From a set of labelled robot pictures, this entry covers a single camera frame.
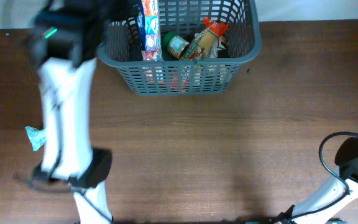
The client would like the green lid glass jar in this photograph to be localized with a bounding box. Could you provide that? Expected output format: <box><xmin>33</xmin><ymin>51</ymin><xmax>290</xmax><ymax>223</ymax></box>
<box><xmin>162</xmin><ymin>32</ymin><xmax>190</xmax><ymax>59</ymax></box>

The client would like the orange spaghetti packet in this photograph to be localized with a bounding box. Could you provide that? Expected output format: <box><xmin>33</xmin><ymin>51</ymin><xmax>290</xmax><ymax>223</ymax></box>
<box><xmin>163</xmin><ymin>17</ymin><xmax>230</xmax><ymax>93</ymax></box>

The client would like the beige snack bag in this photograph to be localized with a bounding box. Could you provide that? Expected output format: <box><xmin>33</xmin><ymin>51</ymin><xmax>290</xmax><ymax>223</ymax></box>
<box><xmin>194</xmin><ymin>32</ymin><xmax>229</xmax><ymax>82</ymax></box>

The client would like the grey plastic basket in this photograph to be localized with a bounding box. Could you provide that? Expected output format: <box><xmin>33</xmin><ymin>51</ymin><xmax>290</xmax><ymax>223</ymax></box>
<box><xmin>98</xmin><ymin>0</ymin><xmax>262</xmax><ymax>96</ymax></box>

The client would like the colourful tissue pack box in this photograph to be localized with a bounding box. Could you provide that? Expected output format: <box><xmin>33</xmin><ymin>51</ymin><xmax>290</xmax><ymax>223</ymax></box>
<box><xmin>137</xmin><ymin>0</ymin><xmax>163</xmax><ymax>62</ymax></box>

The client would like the mint green packet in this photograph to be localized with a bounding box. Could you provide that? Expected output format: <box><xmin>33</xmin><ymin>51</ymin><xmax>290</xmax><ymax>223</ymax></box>
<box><xmin>25</xmin><ymin>126</ymin><xmax>46</xmax><ymax>152</ymax></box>

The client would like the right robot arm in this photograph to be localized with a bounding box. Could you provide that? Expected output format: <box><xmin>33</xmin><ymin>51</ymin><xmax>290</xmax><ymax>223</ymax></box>
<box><xmin>274</xmin><ymin>131</ymin><xmax>358</xmax><ymax>224</ymax></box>

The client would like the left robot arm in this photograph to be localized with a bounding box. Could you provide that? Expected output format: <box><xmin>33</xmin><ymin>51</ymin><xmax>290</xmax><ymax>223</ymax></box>
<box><xmin>28</xmin><ymin>0</ymin><xmax>139</xmax><ymax>223</ymax></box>

